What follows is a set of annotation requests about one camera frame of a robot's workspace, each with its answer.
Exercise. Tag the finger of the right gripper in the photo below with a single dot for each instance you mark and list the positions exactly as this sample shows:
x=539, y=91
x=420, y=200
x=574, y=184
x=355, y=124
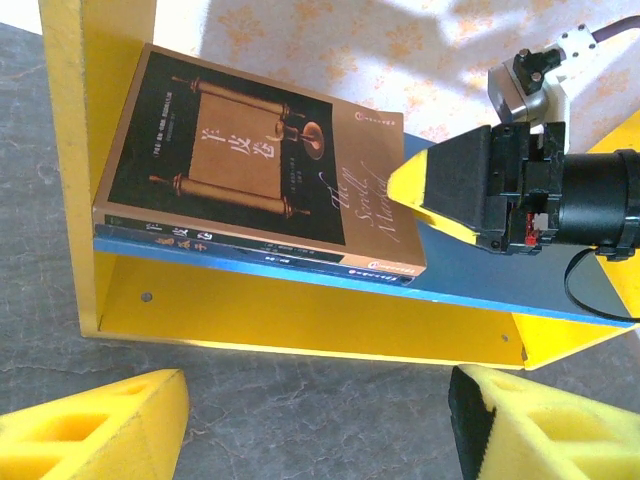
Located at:
x=455, y=180
x=450, y=230

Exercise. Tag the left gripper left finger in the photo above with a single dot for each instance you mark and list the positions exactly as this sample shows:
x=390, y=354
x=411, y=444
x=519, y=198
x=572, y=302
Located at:
x=100, y=435

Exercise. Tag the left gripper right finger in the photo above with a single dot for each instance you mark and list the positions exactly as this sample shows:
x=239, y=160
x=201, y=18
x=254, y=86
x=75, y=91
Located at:
x=550, y=440

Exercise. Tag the blue-tinted sage portrait book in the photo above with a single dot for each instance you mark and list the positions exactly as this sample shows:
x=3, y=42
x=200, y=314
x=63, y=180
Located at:
x=175, y=245

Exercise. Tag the brown scroll cover book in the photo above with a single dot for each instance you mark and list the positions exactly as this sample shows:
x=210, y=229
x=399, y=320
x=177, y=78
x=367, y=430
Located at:
x=240, y=165

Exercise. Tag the yellow bookshelf pink blue shelves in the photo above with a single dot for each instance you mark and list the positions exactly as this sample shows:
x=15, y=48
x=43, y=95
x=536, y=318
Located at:
x=300, y=320

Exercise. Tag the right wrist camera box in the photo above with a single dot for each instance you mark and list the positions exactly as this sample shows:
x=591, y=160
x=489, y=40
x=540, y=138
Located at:
x=520, y=90

